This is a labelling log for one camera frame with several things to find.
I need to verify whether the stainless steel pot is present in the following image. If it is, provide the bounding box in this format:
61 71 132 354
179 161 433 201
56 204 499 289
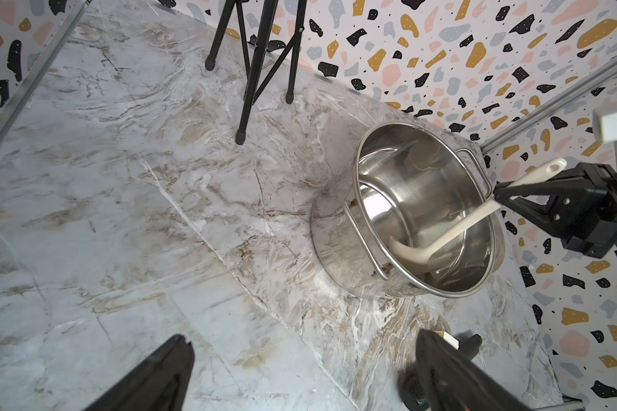
311 122 500 299

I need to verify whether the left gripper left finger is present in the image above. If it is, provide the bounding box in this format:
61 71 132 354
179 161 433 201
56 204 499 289
87 334 195 410

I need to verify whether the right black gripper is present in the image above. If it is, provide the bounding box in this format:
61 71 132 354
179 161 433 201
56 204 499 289
494 163 617 259

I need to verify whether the cream toy brick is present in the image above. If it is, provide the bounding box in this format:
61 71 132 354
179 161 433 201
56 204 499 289
438 331 459 345

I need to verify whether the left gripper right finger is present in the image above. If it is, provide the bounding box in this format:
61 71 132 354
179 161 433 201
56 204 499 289
416 330 528 410

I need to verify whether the black perforated music stand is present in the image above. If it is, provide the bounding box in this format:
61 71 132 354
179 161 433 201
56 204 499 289
205 0 308 146

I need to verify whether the black microphone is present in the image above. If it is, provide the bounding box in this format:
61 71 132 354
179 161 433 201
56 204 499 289
399 330 483 410

